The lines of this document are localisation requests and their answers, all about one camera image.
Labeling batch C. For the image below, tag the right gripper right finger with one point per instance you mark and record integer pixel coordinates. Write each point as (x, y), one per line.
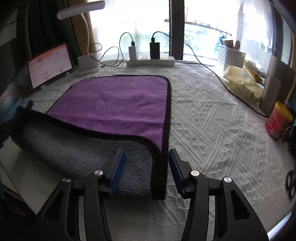
(235, 219)

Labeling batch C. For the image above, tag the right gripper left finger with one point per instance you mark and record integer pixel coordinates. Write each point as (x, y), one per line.
(60, 212)

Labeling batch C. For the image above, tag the purple grey microfiber towel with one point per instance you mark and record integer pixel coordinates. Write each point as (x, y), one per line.
(94, 118)

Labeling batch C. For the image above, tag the red can yellow lid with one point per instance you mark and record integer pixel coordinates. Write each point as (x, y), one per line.
(278, 121)

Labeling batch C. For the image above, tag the yellow plastic snack bags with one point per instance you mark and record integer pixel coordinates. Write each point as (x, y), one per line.
(242, 83)

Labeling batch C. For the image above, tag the brown cardboard board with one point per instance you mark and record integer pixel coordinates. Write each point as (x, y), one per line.
(277, 85)

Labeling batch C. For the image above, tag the tablet with lit screen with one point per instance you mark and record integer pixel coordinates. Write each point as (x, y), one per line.
(49, 65)

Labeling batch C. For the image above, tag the white desk lamp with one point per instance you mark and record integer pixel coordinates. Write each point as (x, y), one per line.
(87, 63)

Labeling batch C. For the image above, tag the white perforated basket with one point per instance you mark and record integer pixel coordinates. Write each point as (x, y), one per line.
(230, 57)

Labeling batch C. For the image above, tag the white power strip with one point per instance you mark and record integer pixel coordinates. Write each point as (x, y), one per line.
(168, 61)

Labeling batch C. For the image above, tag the white charger adapter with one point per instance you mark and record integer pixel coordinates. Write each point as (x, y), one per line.
(132, 53)

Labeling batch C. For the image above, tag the black charger adapter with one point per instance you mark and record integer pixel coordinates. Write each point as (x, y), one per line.
(154, 50)

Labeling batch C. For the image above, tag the yellow curtain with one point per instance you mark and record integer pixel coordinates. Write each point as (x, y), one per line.
(83, 30)

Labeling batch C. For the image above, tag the black scissors handles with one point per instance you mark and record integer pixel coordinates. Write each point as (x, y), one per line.
(290, 184)

